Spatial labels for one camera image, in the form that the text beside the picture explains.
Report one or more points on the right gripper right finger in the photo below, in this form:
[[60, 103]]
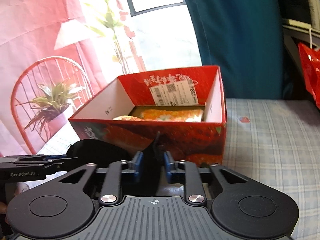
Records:
[[187, 174]]

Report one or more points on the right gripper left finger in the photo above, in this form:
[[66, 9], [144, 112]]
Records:
[[121, 177]]

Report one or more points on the black soft cloth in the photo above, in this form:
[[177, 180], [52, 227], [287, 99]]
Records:
[[152, 180]]

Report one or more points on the person's left hand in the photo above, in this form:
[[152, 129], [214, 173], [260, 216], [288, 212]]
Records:
[[3, 209]]

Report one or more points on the orange patterned cloth in box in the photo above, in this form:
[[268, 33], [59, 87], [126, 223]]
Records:
[[193, 115]]

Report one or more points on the red strawberry cardboard box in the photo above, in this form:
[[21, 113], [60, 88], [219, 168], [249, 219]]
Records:
[[184, 107]]

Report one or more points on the plaid strawberry bedsheet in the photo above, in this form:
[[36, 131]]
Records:
[[266, 188]]

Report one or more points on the white label on box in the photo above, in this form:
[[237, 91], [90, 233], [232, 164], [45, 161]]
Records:
[[179, 93]]

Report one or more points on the pink printed backdrop curtain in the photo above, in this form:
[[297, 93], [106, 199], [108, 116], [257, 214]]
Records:
[[83, 42]]

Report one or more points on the teal curtain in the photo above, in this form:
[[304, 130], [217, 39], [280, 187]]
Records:
[[244, 38]]

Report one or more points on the red plastic bag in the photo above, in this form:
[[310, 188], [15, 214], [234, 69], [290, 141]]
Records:
[[310, 64]]

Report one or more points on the white bottle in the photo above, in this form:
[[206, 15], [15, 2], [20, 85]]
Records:
[[314, 6]]

